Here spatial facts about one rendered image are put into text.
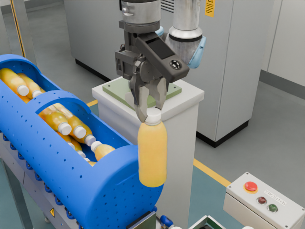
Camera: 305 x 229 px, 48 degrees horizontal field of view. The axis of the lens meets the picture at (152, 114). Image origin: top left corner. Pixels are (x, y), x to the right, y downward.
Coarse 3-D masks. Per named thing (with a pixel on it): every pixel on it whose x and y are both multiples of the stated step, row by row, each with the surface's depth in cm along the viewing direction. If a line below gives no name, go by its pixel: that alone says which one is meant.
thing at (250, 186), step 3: (246, 183) 101; (249, 183) 101; (252, 183) 101; (255, 183) 101; (246, 186) 100; (249, 186) 100; (252, 186) 100; (255, 186) 100; (249, 189) 99; (252, 189) 99; (255, 189) 99
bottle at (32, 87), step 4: (20, 76) 149; (24, 76) 149; (28, 80) 146; (32, 80) 148; (28, 84) 143; (32, 84) 144; (36, 84) 145; (28, 88) 142; (32, 88) 142; (36, 88) 143; (32, 92) 142; (28, 96) 143; (32, 96) 142
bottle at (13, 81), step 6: (0, 72) 144; (6, 72) 143; (12, 72) 143; (0, 78) 143; (6, 78) 140; (12, 78) 139; (18, 78) 139; (6, 84) 140; (12, 84) 137; (18, 84) 137; (24, 84) 138; (12, 90) 138
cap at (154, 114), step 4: (148, 108) 77; (152, 108) 77; (156, 108) 77; (148, 112) 76; (152, 112) 76; (156, 112) 76; (160, 112) 76; (148, 116) 74; (152, 116) 74; (156, 116) 75; (160, 116) 76; (148, 120) 75; (152, 120) 75; (156, 120) 75
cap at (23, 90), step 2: (20, 86) 136; (22, 86) 136; (24, 86) 136; (20, 88) 135; (22, 88) 135; (24, 88) 136; (26, 88) 136; (18, 90) 136; (20, 90) 135; (22, 90) 136; (24, 90) 136; (26, 90) 137; (28, 90) 137; (20, 92) 135; (22, 92) 136; (24, 92) 136; (26, 92) 137; (28, 92) 138; (20, 94) 136; (22, 94) 136; (24, 94) 137; (26, 94) 137
